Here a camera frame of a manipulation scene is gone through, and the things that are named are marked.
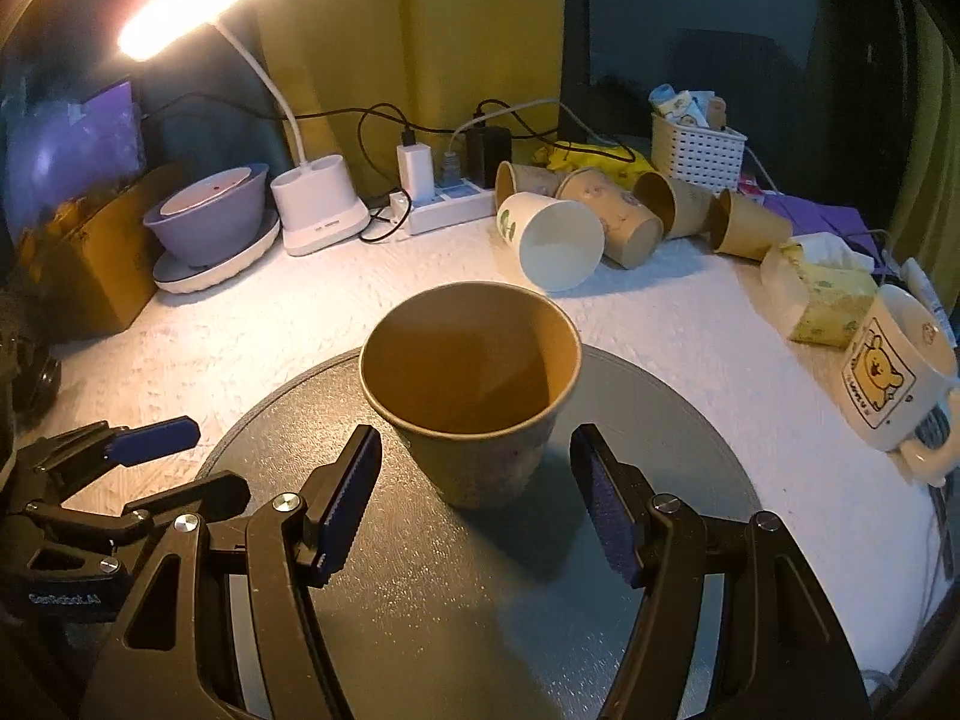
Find white plastic basket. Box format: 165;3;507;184
649;111;750;193

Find cardboard box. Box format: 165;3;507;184
18;163;190;343

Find yellow tissue pack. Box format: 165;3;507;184
760;233;881;348

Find white desk lamp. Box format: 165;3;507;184
115;0;373;258

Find black cable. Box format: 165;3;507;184
141;92;415;146
472;97;572;145
358;206;412;245

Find black charger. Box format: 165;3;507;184
465;127;513;185

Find white bear print mug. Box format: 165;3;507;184
838;283;960;486

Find white printed packet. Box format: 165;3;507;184
649;84;710;128

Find yellow packet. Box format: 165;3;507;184
532;141;656;186

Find white paper cup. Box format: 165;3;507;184
495;191;606;293

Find white charger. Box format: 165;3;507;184
396;142;437;203

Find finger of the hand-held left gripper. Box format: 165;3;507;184
28;469;253;567
15;415;201;505

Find purple bowl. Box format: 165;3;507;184
142;162;271;269

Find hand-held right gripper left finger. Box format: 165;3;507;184
75;424;384;720

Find yellow curtain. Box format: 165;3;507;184
255;0;568;193

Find plain brown paper cup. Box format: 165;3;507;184
358;281;583;511

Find grey round turntable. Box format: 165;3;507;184
196;345;763;720

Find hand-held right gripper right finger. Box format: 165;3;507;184
570;424;875;720

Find white plate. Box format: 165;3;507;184
152;210;283;295

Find brown printed paper cup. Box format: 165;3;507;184
555;167;666;269

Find purple cloth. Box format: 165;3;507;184
739;190;887;257

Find white power strip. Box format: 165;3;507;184
388;178;500;236

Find purple lit screen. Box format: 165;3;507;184
3;78;148;250

